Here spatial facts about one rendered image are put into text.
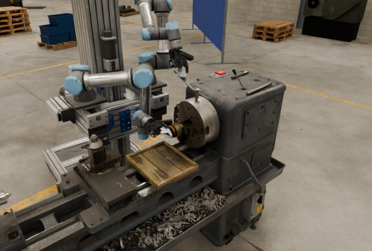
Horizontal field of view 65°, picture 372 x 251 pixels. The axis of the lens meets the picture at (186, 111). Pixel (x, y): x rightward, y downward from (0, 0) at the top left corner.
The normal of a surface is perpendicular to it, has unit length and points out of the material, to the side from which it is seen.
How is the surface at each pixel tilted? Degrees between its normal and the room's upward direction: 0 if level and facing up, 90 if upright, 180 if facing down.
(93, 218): 0
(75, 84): 91
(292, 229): 0
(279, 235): 0
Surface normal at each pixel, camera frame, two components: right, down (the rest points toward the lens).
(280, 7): -0.69, 0.31
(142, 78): 0.17, 0.43
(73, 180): 0.02, -0.90
